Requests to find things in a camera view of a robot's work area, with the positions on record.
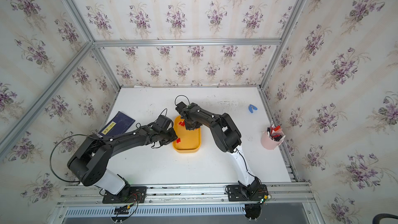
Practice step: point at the aluminium mounting rail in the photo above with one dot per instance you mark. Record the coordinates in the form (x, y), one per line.
(185, 194)

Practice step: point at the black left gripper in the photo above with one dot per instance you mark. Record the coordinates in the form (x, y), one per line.
(173, 136)

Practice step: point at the yellow plastic storage tray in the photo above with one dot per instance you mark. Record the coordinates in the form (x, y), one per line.
(190, 140)

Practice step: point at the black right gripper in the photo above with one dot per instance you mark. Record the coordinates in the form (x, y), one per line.
(188, 127)

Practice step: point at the pink pen cup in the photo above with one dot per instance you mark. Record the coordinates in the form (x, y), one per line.
(273, 137)

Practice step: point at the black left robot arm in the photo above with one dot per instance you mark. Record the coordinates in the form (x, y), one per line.
(89, 162)

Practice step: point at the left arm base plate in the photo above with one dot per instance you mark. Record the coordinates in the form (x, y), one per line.
(127, 195)

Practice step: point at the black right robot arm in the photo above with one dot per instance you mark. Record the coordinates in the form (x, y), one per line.
(227, 138)

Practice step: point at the blue plastic clip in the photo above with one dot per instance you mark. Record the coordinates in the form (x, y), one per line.
(252, 108)

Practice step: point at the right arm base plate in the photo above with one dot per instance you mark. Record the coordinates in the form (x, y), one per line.
(253, 192)

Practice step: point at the dark blue notebook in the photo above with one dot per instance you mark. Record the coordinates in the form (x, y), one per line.
(118, 125)

